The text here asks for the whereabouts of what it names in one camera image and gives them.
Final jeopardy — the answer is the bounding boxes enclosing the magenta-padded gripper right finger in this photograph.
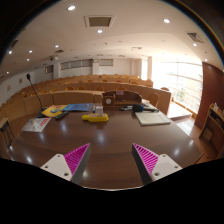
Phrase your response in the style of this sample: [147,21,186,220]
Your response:
[131,142,184,186]

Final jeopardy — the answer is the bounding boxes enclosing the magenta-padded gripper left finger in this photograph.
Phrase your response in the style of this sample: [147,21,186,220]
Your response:
[40,142,92,186]

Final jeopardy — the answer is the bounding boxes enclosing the white and red leaflet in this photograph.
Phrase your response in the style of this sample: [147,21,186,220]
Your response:
[21,117,52,133]

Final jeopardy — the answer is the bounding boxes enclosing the white open book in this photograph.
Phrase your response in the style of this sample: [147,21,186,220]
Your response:
[134,110,172,127]

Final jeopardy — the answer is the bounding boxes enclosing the black remote control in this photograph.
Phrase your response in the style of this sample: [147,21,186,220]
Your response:
[54,111,70,121]

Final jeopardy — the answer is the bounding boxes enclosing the yellow book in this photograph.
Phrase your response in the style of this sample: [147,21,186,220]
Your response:
[41,104,68,118]

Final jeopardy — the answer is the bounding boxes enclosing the yellow power strip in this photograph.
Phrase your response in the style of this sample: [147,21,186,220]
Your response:
[81,112,110,123]

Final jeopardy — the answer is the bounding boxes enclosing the blue book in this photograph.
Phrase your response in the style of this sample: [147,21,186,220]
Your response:
[62,102,94,113]

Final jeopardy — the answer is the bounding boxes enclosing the wooden lecture hall chairs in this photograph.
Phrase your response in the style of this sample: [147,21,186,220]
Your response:
[33,74,171,108]

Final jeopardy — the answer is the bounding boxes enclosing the wooden lecture desk rows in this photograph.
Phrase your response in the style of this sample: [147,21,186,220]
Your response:
[0,73,173,123]

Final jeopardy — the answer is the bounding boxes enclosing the wooden desk organizer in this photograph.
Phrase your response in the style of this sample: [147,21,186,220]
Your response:
[101,89,144,108]

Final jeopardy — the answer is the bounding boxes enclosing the large window with railing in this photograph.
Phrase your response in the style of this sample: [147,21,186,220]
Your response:
[151,61,204,114]

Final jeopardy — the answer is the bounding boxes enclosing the black gooseneck microphone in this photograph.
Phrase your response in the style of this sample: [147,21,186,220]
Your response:
[26,73,48,118]

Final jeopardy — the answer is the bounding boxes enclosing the square ceiling air vent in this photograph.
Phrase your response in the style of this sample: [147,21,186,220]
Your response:
[185,31,204,44]
[83,14,116,29]

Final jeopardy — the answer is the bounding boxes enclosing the ceiling spot lights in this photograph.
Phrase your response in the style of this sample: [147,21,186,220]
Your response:
[6,4,199,56]

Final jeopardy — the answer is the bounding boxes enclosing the dark metal frame chair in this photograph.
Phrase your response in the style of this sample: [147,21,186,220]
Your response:
[0,117,16,148]

